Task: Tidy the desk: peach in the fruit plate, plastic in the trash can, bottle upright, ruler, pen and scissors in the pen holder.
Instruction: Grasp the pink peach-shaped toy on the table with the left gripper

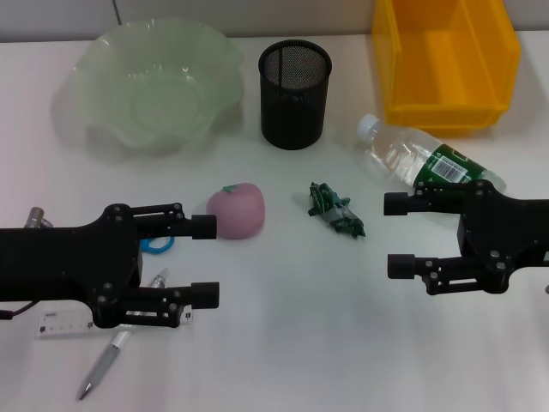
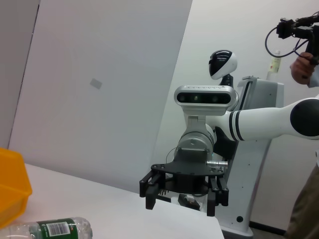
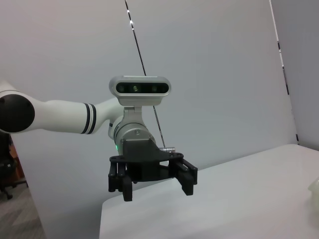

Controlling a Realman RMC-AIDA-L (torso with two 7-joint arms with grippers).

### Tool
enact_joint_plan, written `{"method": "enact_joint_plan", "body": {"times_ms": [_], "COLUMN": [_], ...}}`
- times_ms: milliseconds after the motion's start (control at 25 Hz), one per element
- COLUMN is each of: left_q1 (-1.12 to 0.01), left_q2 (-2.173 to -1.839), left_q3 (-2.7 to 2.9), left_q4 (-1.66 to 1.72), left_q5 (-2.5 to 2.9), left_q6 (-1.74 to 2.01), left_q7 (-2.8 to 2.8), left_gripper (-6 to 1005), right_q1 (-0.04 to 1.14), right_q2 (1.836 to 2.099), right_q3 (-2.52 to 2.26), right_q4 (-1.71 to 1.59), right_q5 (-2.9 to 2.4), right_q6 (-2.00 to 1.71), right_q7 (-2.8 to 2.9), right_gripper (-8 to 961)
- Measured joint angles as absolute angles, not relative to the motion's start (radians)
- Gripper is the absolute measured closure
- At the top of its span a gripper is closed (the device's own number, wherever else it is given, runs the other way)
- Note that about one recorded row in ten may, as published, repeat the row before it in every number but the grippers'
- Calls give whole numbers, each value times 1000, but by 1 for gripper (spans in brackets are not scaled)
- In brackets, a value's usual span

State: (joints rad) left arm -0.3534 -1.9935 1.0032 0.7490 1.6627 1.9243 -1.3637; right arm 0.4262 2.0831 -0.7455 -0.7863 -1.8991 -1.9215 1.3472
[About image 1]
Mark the yellow plastic storage bin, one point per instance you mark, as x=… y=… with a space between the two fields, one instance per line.
x=446 y=64

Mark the blue scissors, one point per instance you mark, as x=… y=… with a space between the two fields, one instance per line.
x=148 y=249

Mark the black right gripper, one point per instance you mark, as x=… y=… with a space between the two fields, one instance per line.
x=510 y=232

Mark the clear bottle with green label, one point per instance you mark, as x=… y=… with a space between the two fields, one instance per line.
x=399 y=150

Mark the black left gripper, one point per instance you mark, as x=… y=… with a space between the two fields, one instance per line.
x=64 y=262

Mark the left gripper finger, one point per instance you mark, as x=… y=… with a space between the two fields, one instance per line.
x=206 y=295
x=203 y=226

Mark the pink toy peach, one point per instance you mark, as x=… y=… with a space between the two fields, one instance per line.
x=240 y=210

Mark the transparent plastic ruler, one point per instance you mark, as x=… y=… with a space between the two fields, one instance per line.
x=60 y=326

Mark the clear silver ballpoint pen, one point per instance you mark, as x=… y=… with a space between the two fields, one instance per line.
x=107 y=360

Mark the green plastic wrapper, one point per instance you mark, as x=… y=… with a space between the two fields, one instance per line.
x=334 y=210

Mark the black mesh pen cup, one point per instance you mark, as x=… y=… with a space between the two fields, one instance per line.
x=291 y=116

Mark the green glass fruit plate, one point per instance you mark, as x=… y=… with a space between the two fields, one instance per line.
x=150 y=98

